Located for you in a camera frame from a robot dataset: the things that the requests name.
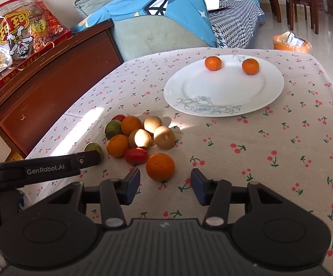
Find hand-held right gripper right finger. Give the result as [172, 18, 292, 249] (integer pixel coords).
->
[191, 168, 291, 228]

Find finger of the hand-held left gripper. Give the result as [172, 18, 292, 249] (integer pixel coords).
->
[70, 151, 101, 171]

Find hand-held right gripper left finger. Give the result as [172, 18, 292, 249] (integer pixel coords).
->
[41, 168, 142, 228]

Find green lime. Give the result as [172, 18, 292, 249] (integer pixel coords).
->
[84, 142, 104, 161]
[104, 120, 124, 139]

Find orange mandarin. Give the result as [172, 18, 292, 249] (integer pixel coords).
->
[121, 115, 144, 136]
[242, 58, 260, 75]
[204, 56, 222, 71]
[106, 134, 130, 158]
[145, 153, 175, 182]

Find brown kiwi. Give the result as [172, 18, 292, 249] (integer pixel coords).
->
[144, 116, 163, 134]
[129, 129, 152, 149]
[153, 126, 176, 150]

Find white plate with rose drawing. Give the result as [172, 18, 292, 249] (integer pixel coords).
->
[163, 54, 285, 118]

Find cherry print tablecloth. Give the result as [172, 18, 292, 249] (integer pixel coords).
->
[26, 47, 333, 265]

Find brown wooden cabinet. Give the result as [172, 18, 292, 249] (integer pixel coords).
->
[0, 19, 124, 158]

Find red snack gift bag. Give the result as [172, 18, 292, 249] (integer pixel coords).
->
[0, 0, 72, 97]

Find grey-green sofa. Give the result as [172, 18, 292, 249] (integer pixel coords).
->
[75, 0, 266, 62]

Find orange trash bin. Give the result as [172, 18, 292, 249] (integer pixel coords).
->
[272, 31, 313, 54]

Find houndstooth blanket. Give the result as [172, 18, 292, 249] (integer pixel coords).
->
[208, 0, 266, 49]

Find blue printed quilt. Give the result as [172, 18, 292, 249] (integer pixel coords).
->
[70, 0, 217, 48]

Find white wrappers in bin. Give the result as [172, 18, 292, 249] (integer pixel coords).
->
[287, 32, 307, 47]

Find dark wooden chair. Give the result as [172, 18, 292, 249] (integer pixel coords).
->
[253, 0, 282, 23]
[281, 0, 320, 27]

